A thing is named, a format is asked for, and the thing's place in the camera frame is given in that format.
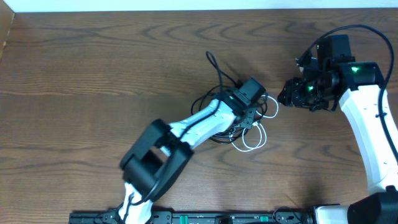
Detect white usb cable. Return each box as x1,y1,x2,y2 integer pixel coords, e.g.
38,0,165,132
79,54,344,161
229,95,280,153

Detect black usb cable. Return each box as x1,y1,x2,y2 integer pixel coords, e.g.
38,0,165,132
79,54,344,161
190,83,269,146

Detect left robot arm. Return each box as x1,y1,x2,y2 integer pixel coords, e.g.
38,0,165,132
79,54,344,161
118,78,266,223

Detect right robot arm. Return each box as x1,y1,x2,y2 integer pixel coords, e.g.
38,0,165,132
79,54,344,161
277,35,397,223

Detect left camera cable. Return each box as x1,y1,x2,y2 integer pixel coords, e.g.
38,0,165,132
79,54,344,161
123,50,243,224

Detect camera cable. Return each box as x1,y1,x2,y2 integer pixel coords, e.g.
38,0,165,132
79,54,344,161
298,24,398,153
123,50,243,224

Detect right camera cable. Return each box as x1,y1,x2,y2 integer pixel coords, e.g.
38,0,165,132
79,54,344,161
298,24,398,153

